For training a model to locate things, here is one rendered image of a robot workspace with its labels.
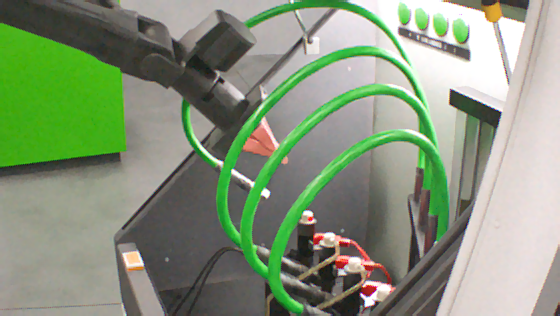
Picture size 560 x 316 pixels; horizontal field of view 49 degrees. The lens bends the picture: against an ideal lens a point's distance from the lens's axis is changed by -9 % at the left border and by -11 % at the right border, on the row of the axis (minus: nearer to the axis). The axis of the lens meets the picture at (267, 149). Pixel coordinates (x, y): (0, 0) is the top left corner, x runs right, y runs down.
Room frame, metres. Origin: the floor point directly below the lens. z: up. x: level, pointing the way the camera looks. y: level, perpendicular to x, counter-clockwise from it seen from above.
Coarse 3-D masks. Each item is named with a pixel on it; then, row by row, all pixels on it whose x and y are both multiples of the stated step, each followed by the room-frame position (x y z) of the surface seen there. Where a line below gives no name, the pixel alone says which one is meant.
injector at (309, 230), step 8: (304, 224) 0.91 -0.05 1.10; (312, 224) 0.91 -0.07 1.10; (304, 232) 0.91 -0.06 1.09; (312, 232) 0.91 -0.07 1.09; (304, 240) 0.91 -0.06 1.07; (312, 240) 0.91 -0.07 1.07; (288, 248) 0.92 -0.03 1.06; (304, 248) 0.91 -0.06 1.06; (288, 256) 0.91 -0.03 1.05; (296, 256) 0.91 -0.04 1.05; (304, 256) 0.91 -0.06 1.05; (312, 256) 0.92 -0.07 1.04; (304, 264) 0.92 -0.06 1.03
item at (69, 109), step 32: (0, 32) 3.80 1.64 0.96; (0, 64) 3.80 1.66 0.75; (32, 64) 3.87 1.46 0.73; (64, 64) 3.95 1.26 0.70; (96, 64) 4.02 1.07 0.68; (0, 96) 3.79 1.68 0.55; (32, 96) 3.87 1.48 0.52; (64, 96) 3.94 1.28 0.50; (96, 96) 4.02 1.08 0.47; (0, 128) 3.78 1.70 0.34; (32, 128) 3.86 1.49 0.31; (64, 128) 3.94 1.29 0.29; (96, 128) 4.01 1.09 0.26; (0, 160) 3.77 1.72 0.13; (32, 160) 3.85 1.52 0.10; (64, 160) 3.97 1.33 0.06; (96, 160) 4.04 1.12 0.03
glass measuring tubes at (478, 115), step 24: (456, 96) 0.98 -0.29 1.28; (480, 96) 0.95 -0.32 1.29; (456, 120) 0.99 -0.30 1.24; (480, 120) 0.96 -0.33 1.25; (456, 144) 0.98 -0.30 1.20; (480, 144) 0.92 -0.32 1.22; (456, 168) 0.98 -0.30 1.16; (480, 168) 0.92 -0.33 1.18; (456, 192) 0.98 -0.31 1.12; (456, 216) 0.98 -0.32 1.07
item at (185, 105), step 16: (304, 0) 1.00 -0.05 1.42; (320, 0) 1.00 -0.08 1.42; (336, 0) 1.00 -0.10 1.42; (256, 16) 1.00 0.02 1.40; (272, 16) 1.00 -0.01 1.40; (368, 16) 0.99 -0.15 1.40; (384, 32) 0.99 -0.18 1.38; (400, 48) 0.99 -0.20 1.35; (192, 144) 1.01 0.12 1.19; (208, 160) 1.00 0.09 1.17
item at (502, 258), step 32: (544, 0) 0.61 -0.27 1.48; (544, 32) 0.59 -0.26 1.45; (544, 64) 0.57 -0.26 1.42; (512, 96) 0.60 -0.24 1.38; (544, 96) 0.56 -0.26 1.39; (512, 128) 0.60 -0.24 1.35; (544, 128) 0.55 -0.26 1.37; (512, 160) 0.57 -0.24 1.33; (544, 160) 0.53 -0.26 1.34; (480, 192) 0.60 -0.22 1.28; (512, 192) 0.56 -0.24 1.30; (544, 192) 0.52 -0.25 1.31; (480, 224) 0.59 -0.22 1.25; (512, 224) 0.54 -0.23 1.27; (544, 224) 0.51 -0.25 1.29; (480, 256) 0.57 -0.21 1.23; (512, 256) 0.53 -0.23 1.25; (544, 256) 0.49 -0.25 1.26; (448, 288) 0.59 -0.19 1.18; (480, 288) 0.55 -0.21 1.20; (512, 288) 0.51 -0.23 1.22
